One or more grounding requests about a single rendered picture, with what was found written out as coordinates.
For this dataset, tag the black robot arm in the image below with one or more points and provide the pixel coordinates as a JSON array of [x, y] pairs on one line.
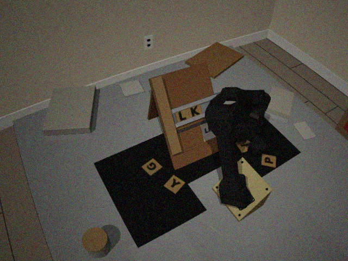
[[222, 121]]

